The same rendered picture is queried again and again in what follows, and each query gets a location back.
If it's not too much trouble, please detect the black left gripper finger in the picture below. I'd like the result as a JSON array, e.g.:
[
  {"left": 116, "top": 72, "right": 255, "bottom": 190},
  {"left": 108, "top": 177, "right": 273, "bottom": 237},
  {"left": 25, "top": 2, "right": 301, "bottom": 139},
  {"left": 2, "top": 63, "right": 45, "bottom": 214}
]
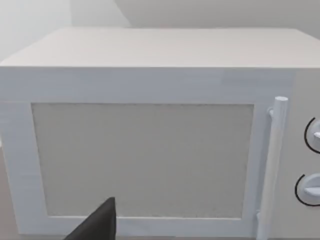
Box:
[{"left": 62, "top": 196, "right": 118, "bottom": 240}]

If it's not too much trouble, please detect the white microwave door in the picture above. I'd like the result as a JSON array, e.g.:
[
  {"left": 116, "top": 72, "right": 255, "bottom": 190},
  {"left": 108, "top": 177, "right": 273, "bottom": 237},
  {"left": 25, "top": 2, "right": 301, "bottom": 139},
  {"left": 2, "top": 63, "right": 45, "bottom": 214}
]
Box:
[{"left": 0, "top": 66, "right": 294, "bottom": 238}]

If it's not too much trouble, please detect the pale microwave oven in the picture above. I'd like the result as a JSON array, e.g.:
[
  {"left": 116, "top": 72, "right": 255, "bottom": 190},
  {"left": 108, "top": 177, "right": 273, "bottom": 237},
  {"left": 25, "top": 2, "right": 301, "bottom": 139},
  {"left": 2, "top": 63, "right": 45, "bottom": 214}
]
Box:
[{"left": 0, "top": 27, "right": 320, "bottom": 240}]

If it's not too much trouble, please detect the white microwave knob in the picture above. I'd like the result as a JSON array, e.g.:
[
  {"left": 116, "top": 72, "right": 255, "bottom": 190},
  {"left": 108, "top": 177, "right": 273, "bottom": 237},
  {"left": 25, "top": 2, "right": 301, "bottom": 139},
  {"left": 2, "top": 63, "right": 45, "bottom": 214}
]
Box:
[
  {"left": 294, "top": 173, "right": 320, "bottom": 208},
  {"left": 303, "top": 116, "right": 320, "bottom": 154}
]

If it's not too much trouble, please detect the white microwave door handle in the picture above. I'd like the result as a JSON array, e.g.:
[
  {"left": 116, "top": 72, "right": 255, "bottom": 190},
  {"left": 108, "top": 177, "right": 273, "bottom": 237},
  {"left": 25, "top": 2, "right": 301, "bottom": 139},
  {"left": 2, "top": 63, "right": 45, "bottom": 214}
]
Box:
[{"left": 255, "top": 96, "right": 289, "bottom": 240}]

